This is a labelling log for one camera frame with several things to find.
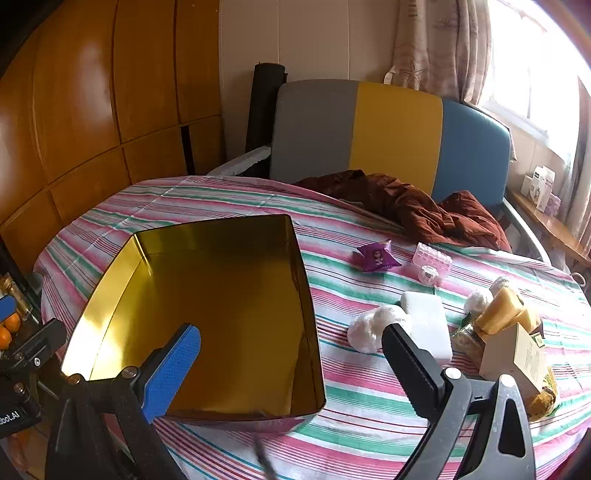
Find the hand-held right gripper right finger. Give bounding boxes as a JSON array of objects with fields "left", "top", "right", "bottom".
[{"left": 381, "top": 322, "right": 539, "bottom": 480}]

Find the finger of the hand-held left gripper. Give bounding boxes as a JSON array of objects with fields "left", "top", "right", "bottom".
[
  {"left": 13, "top": 318, "right": 68, "bottom": 370},
  {"left": 0, "top": 295, "right": 19, "bottom": 325}
]

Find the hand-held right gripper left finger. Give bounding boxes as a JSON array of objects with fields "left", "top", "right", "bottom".
[{"left": 45, "top": 323, "right": 202, "bottom": 480}]

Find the white plastic ball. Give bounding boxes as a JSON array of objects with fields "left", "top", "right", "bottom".
[{"left": 347, "top": 305, "right": 414, "bottom": 354}]

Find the beige carton box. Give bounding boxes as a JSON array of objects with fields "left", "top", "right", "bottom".
[{"left": 479, "top": 322, "right": 548, "bottom": 404}]

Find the gold tin box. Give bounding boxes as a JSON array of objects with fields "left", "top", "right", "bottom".
[{"left": 60, "top": 213, "right": 328, "bottom": 425}]

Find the pink plastic hair roller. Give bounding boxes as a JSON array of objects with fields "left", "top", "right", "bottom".
[{"left": 412, "top": 242, "right": 454, "bottom": 284}]

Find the purple snack packet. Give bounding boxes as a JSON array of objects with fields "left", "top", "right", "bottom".
[{"left": 355, "top": 240, "right": 402, "bottom": 273}]

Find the yellow brown sock ball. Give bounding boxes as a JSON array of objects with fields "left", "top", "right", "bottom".
[{"left": 526, "top": 364, "right": 561, "bottom": 421}]

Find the small white ball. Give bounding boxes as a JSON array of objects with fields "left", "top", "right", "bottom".
[{"left": 463, "top": 291, "right": 494, "bottom": 315}]

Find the brown crumpled cloth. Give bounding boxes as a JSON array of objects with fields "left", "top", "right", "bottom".
[{"left": 294, "top": 169, "right": 513, "bottom": 253}]

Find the wooden sill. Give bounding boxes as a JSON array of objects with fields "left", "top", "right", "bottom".
[{"left": 505, "top": 185, "right": 591, "bottom": 268}]

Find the wooden wardrobe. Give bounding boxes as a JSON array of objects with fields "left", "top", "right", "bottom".
[{"left": 0, "top": 0, "right": 227, "bottom": 278}]

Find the white box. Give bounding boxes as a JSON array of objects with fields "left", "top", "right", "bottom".
[{"left": 521, "top": 166, "right": 556, "bottom": 204}]

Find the grey yellow blue padded bench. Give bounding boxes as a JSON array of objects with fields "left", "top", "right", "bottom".
[{"left": 269, "top": 79, "right": 552, "bottom": 264}]

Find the black rolled mat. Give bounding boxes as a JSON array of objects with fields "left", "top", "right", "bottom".
[{"left": 245, "top": 62, "right": 288, "bottom": 153}]

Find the beige patterned curtain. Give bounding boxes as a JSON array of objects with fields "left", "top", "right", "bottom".
[{"left": 383, "top": 0, "right": 495, "bottom": 107}]

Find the window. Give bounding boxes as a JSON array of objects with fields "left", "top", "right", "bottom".
[{"left": 480, "top": 0, "right": 591, "bottom": 153}]

